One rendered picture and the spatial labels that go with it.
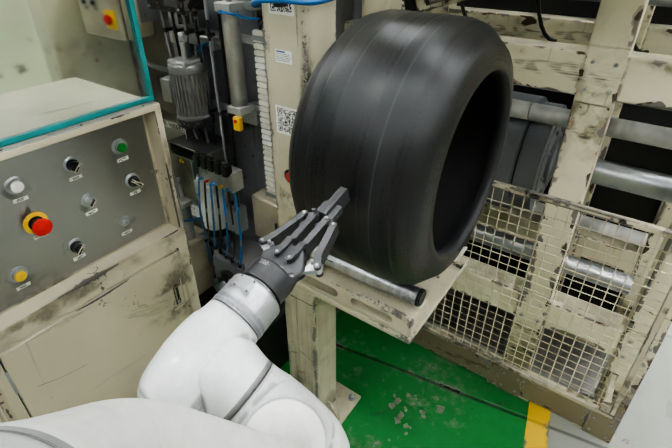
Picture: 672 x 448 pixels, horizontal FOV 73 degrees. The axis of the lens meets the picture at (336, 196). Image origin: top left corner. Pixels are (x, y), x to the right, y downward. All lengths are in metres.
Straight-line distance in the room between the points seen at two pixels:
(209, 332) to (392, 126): 0.43
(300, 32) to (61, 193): 0.66
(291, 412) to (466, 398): 1.52
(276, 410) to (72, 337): 0.81
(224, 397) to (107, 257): 0.77
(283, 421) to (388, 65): 0.59
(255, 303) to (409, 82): 0.44
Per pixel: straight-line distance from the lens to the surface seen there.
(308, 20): 1.07
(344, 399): 1.99
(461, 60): 0.86
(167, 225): 1.40
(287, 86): 1.13
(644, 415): 2.31
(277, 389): 0.64
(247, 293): 0.66
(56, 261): 1.27
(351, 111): 0.82
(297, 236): 0.75
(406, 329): 1.12
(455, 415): 2.02
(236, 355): 0.64
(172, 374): 0.63
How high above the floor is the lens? 1.64
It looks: 31 degrees down
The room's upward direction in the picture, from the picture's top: straight up
